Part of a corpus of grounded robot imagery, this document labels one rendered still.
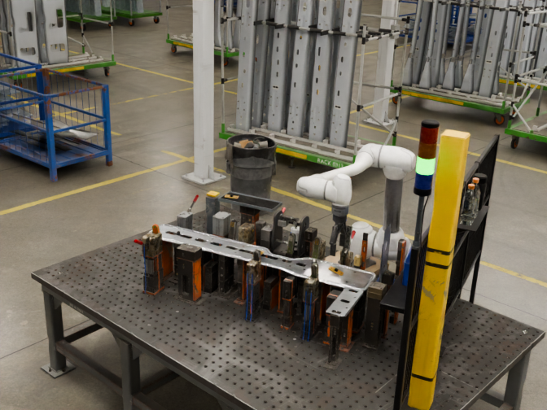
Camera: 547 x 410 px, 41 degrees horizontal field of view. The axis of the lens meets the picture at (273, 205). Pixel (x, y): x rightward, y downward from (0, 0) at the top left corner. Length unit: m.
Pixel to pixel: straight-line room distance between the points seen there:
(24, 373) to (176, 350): 1.48
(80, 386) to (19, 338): 0.74
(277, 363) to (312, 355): 0.20
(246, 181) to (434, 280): 4.04
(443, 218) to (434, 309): 0.42
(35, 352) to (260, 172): 2.85
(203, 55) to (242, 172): 1.42
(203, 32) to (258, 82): 1.49
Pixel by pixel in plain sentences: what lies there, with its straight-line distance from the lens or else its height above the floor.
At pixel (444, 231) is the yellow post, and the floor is 1.60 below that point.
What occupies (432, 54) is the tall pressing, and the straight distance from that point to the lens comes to 11.58.
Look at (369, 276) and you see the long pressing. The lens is 3.96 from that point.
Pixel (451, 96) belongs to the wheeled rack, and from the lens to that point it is 11.34.
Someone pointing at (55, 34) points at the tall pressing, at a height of 0.78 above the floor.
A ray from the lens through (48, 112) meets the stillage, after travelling 7.99.
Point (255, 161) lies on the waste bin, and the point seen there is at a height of 0.59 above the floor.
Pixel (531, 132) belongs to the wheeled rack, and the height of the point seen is 0.29.
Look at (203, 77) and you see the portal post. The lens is 7.76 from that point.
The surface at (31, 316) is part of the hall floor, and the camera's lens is 5.65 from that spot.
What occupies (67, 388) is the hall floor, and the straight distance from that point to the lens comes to 4.86.
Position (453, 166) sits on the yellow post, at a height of 1.88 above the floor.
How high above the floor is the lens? 2.81
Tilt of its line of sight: 22 degrees down
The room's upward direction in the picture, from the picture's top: 2 degrees clockwise
